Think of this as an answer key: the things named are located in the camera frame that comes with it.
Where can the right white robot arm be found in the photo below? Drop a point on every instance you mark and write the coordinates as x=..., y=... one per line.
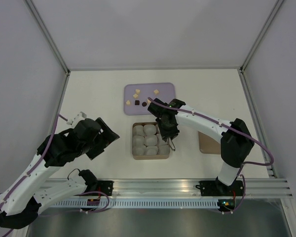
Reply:
x=233, y=136

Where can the beige chocolate box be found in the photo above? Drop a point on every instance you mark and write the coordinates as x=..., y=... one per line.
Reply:
x=157, y=157

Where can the aluminium frame post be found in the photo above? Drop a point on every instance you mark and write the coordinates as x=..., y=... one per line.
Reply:
x=48, y=37
x=266, y=26

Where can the white metal tongs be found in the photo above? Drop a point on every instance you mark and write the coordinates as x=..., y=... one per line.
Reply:
x=171, y=144

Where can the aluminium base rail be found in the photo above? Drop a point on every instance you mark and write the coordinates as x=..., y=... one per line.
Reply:
x=185, y=188

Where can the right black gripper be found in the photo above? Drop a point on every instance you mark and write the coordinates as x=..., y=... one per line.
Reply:
x=173, y=134

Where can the left aluminium frame post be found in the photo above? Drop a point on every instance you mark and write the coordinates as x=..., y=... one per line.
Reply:
x=48, y=37

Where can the purple plastic tray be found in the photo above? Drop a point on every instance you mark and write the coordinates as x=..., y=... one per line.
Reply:
x=166, y=94

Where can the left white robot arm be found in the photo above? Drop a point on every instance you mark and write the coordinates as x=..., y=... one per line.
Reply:
x=23, y=202

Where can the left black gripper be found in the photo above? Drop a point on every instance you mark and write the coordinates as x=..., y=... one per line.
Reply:
x=107, y=137

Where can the right aluminium frame post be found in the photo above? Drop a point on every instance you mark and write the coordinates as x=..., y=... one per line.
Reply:
x=266, y=26

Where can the beige box lid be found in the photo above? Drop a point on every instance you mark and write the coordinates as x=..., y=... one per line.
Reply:
x=208, y=145

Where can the white paper cup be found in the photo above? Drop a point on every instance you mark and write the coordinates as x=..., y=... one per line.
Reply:
x=160, y=141
x=138, y=140
x=151, y=151
x=163, y=150
x=138, y=130
x=149, y=129
x=139, y=150
x=150, y=140

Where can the white slotted cable duct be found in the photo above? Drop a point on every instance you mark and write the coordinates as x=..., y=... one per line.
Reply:
x=174, y=203

